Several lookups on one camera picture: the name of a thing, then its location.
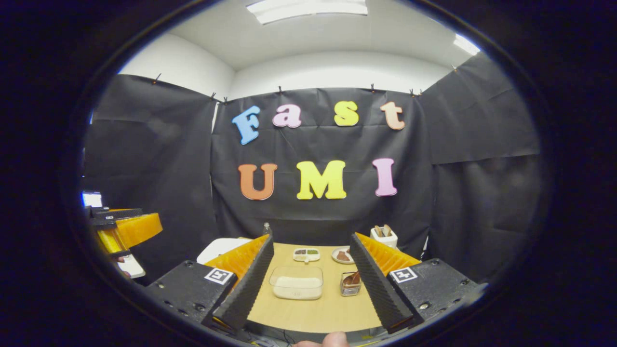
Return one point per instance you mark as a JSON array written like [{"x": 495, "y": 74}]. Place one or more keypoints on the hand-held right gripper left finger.
[{"x": 246, "y": 289}]

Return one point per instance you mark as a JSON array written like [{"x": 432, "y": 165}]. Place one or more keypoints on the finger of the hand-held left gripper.
[
  {"x": 109, "y": 241},
  {"x": 140, "y": 229}
]

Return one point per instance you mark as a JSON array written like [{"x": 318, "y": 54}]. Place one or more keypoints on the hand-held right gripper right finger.
[{"x": 378, "y": 289}]

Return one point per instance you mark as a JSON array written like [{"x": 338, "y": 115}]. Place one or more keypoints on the brown wooden spoon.
[{"x": 353, "y": 278}]

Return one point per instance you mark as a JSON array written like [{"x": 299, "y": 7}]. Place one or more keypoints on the clear chopstick holder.
[{"x": 349, "y": 291}]

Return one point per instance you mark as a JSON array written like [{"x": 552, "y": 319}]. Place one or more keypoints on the white rice cooker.
[{"x": 219, "y": 248}]

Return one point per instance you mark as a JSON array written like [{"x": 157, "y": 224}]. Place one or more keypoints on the clear rice container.
[{"x": 296, "y": 286}]

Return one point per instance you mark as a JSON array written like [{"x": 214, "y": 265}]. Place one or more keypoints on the white side desk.
[{"x": 131, "y": 266}]

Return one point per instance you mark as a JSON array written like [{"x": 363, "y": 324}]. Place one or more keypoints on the computer monitor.
[{"x": 91, "y": 199}]

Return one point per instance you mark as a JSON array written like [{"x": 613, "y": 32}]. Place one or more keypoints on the white toaster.
[{"x": 385, "y": 238}]

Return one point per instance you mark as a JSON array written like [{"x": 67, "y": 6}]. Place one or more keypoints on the white round plate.
[{"x": 334, "y": 256}]

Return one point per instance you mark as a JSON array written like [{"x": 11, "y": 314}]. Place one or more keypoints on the clear plastic water bottle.
[{"x": 266, "y": 228}]

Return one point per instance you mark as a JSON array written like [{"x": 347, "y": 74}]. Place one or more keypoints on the white divided bean dish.
[{"x": 306, "y": 254}]

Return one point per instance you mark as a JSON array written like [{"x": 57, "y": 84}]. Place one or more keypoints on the black backdrop cloth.
[{"x": 328, "y": 144}]

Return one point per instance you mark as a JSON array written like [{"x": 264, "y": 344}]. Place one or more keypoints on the small ceiling light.
[{"x": 466, "y": 44}]

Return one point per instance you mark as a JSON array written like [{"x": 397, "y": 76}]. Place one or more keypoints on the long ceiling light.
[{"x": 308, "y": 7}]

